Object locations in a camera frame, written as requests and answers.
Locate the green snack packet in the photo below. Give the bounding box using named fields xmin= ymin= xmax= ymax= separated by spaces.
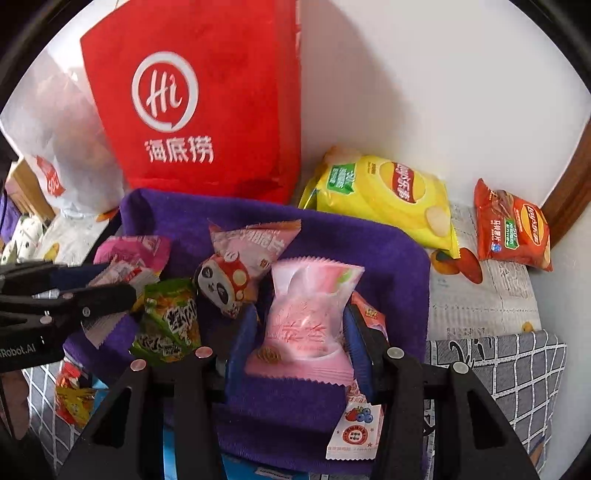
xmin=130 ymin=277 xmax=202 ymax=364

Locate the fruit print table cover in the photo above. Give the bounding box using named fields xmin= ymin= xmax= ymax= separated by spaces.
xmin=34 ymin=203 xmax=543 ymax=356

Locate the wooden door frame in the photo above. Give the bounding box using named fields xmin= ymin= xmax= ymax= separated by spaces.
xmin=542 ymin=124 xmax=591 ymax=247

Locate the white floral pillow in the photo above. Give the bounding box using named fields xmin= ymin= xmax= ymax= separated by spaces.
xmin=0 ymin=217 xmax=44 ymax=264

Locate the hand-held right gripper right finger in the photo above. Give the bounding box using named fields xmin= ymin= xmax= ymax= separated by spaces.
xmin=346 ymin=305 xmax=541 ymax=480

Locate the light pink peach snack packet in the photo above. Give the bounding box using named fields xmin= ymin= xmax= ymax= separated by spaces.
xmin=244 ymin=258 xmax=365 ymax=387

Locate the grey plaid tablecloth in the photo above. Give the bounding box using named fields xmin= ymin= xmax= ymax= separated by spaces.
xmin=21 ymin=330 xmax=568 ymax=480

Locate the purple towel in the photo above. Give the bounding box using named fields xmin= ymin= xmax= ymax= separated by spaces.
xmin=65 ymin=187 xmax=432 ymax=478

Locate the white plastic bag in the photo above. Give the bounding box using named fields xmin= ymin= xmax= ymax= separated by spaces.
xmin=0 ymin=60 xmax=130 ymax=220

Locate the yellow triangular snack packet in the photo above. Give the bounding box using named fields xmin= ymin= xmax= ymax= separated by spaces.
xmin=56 ymin=387 xmax=98 ymax=428

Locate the yellow chips bag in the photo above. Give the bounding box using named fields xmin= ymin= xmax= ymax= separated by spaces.
xmin=298 ymin=147 xmax=461 ymax=260

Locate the orange chips bag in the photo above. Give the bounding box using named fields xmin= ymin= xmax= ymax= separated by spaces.
xmin=473 ymin=178 xmax=554 ymax=273

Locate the white berry snack packet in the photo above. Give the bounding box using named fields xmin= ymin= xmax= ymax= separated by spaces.
xmin=325 ymin=381 xmax=385 ymax=461

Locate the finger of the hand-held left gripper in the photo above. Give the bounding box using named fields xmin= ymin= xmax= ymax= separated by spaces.
xmin=0 ymin=261 xmax=100 ymax=296
xmin=0 ymin=282 xmax=136 ymax=326

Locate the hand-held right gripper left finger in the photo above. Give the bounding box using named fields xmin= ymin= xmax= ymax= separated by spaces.
xmin=58 ymin=305 xmax=259 ymax=480

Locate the red orange snack packet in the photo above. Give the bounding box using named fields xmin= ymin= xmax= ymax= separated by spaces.
xmin=350 ymin=291 xmax=387 ymax=335

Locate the silver snack packet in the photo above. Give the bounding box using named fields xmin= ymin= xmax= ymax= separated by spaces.
xmin=82 ymin=263 xmax=161 ymax=350

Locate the pink panda snack packet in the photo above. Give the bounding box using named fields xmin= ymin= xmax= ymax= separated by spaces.
xmin=193 ymin=220 xmax=302 ymax=320

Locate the red paper bag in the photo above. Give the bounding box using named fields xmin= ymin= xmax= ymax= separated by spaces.
xmin=80 ymin=0 xmax=303 ymax=206

